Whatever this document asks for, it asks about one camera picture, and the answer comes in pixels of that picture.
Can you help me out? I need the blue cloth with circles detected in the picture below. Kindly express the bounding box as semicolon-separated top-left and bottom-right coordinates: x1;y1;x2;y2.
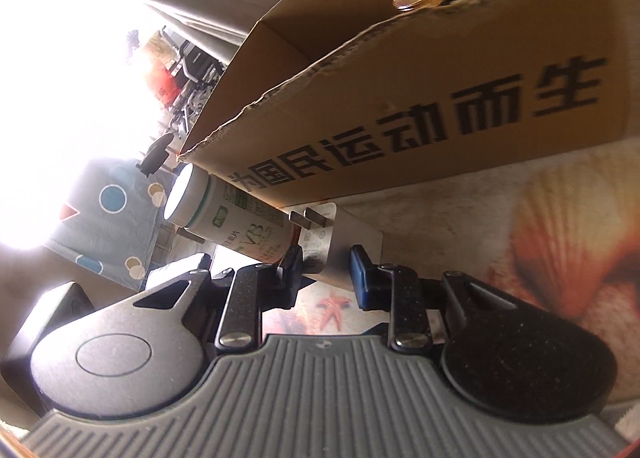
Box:
44;157;177;292

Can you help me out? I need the brown cardboard box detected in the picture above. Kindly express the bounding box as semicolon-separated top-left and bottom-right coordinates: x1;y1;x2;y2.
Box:
177;0;634;212

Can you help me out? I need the black clip stand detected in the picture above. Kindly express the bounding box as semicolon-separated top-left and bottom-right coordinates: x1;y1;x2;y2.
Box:
136;133;175;180

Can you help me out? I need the sea print table cover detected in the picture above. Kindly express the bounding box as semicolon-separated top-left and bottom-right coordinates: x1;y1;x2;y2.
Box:
260;138;640;411

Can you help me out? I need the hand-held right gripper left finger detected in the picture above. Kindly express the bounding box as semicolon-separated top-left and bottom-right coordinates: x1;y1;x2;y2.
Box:
131;245;305;355

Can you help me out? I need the white supplement bottle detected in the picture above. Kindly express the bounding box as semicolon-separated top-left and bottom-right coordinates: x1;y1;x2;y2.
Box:
163;163;297;265

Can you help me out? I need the black exercise equipment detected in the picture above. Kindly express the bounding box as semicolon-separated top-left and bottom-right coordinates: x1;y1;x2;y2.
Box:
164;37;224;132

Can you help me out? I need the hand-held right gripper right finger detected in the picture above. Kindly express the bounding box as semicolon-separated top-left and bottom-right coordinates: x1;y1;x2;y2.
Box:
349;244;507;353

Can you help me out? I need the white plug adapter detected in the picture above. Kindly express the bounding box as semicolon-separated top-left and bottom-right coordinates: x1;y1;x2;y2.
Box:
287;202;384;292

